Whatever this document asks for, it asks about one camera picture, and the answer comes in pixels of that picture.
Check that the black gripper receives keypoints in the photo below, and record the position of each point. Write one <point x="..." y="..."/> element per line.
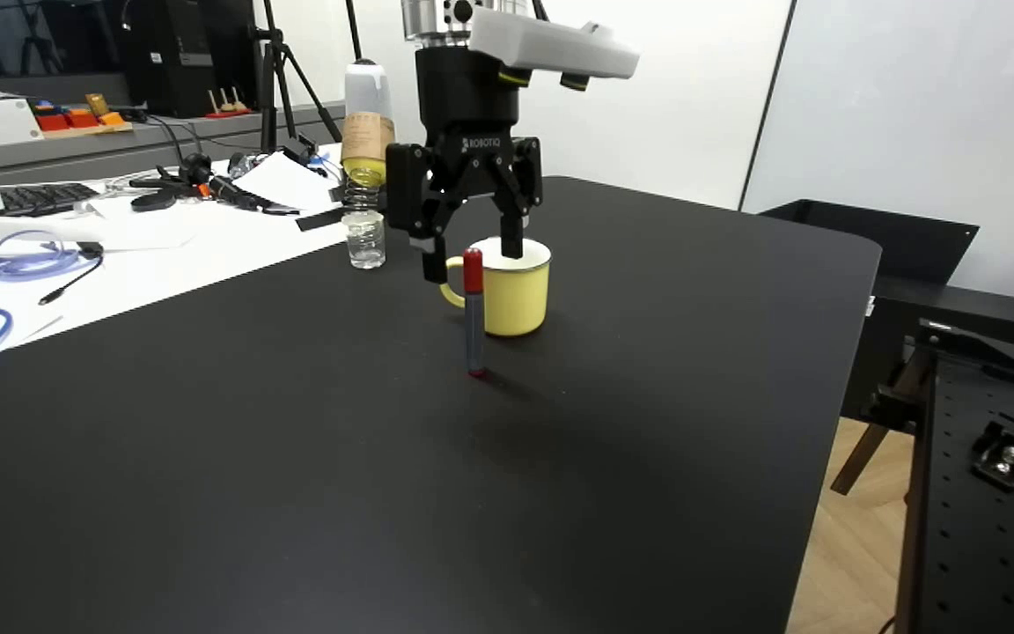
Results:
<point x="471" y="98"/>

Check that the red and grey marker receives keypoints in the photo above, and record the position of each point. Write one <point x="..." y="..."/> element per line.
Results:
<point x="474" y="318"/>

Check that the yellow enamel cup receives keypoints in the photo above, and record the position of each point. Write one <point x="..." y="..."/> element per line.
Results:
<point x="515" y="300"/>

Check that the tall bottle with brown label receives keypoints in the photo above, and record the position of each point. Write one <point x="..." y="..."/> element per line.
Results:
<point x="366" y="142"/>

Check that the small clear glass bottle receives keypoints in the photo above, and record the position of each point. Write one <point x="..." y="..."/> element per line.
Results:
<point x="365" y="242"/>

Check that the black pen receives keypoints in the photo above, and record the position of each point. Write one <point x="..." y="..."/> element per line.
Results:
<point x="320" y="216"/>

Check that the white paper sheet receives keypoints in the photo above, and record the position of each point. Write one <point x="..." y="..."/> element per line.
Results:
<point x="283" y="181"/>

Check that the black tripod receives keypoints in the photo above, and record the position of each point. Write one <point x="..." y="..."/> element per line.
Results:
<point x="275" y="70"/>

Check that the black and orange hand tools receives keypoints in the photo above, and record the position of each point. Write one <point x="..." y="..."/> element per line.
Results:
<point x="195" y="184"/>

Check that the black monitor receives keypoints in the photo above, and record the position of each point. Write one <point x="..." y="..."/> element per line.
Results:
<point x="183" y="53"/>

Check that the grey shelf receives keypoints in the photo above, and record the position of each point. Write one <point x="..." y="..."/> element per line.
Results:
<point x="84" y="144"/>

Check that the red and orange blocks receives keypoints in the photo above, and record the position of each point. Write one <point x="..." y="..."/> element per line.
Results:
<point x="77" y="116"/>

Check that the black keyboard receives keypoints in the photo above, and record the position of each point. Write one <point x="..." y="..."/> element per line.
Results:
<point x="43" y="199"/>

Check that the black bin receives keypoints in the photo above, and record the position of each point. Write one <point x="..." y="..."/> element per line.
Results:
<point x="881" y="242"/>

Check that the wooden table leg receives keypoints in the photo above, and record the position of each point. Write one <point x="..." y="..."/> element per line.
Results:
<point x="881" y="427"/>

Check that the black perforated breadboard table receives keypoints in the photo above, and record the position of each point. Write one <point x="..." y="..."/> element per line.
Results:
<point x="975" y="549"/>

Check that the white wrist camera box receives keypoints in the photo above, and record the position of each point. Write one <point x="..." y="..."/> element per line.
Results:
<point x="554" y="47"/>

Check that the black clamp bracket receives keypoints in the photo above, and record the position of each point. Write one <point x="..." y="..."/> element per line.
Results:
<point x="971" y="345"/>

